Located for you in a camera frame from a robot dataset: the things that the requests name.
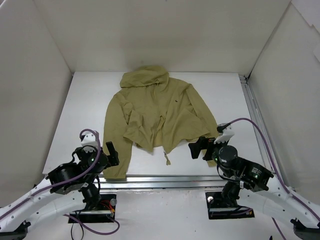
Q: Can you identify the olive green hooded jacket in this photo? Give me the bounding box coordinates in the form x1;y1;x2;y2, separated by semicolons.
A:
103;65;219;179

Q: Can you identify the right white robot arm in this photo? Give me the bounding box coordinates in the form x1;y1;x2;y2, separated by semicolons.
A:
188;136;320;240

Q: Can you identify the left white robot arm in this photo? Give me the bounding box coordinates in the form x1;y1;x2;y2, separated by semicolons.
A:
0;141;119;240

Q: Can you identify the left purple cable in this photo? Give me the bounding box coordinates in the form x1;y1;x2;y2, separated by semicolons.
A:
0;128;121;236

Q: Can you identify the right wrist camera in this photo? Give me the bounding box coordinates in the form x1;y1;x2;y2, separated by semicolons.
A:
214;123;235;144

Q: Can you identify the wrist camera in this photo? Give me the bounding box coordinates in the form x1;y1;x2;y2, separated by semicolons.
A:
214;123;235;144
79;129;99;147

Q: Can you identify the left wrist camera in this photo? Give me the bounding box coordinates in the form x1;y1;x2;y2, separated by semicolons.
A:
79;129;99;147

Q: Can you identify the front aluminium rail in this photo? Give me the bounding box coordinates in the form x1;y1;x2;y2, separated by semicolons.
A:
99;175;226;191

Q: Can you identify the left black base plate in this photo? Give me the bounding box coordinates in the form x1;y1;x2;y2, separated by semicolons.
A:
70;193;117;224

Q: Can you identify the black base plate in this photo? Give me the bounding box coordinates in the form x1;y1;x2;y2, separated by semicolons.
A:
70;193;117;224
205;191;255;220

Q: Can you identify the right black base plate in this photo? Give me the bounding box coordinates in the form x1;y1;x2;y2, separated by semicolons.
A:
205;191;255;220

